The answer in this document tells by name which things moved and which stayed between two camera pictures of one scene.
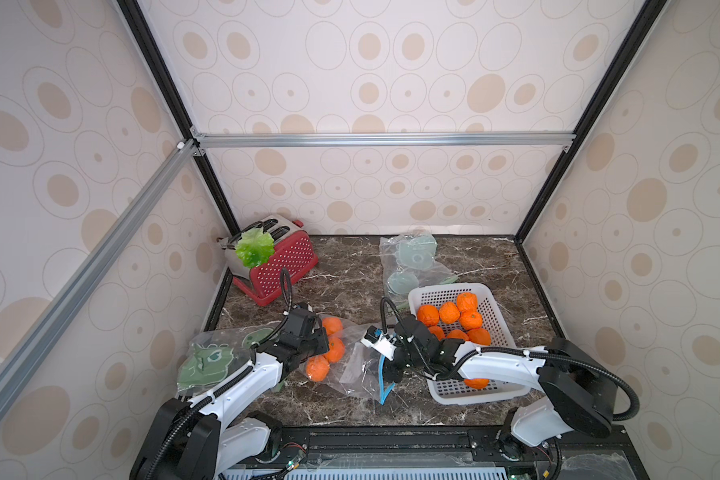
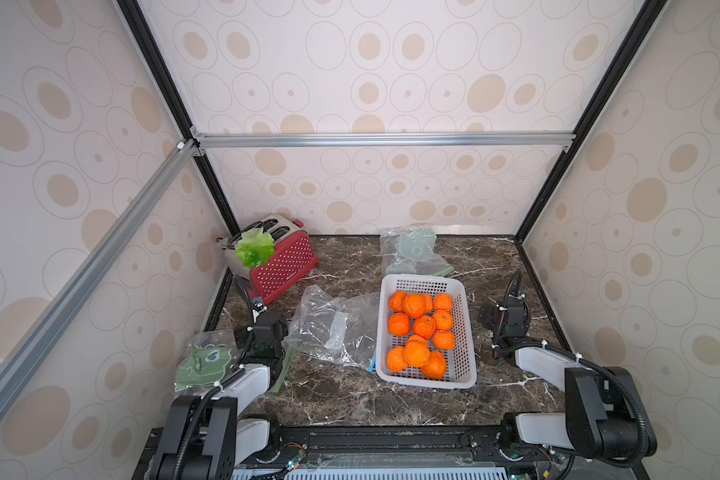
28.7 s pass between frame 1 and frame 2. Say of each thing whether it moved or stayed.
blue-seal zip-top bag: moved
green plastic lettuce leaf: stayed
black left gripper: moved
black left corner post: stayed
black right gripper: moved
